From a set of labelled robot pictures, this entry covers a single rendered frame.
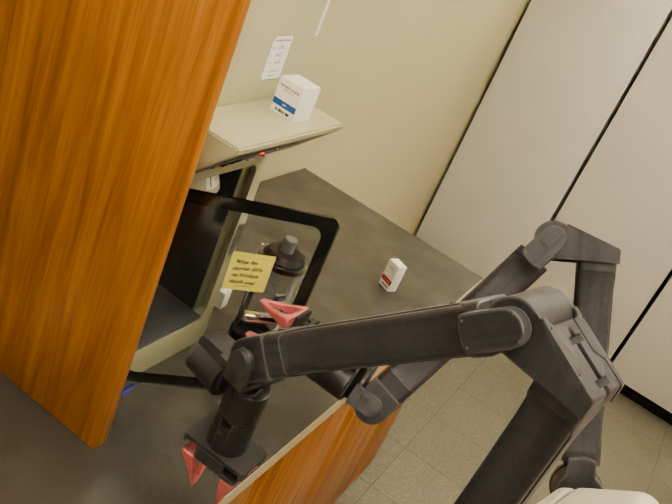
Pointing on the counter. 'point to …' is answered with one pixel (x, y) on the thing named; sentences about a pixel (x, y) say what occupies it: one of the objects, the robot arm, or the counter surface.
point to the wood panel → (96, 182)
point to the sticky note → (248, 272)
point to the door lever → (258, 317)
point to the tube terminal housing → (302, 16)
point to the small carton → (295, 98)
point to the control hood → (258, 131)
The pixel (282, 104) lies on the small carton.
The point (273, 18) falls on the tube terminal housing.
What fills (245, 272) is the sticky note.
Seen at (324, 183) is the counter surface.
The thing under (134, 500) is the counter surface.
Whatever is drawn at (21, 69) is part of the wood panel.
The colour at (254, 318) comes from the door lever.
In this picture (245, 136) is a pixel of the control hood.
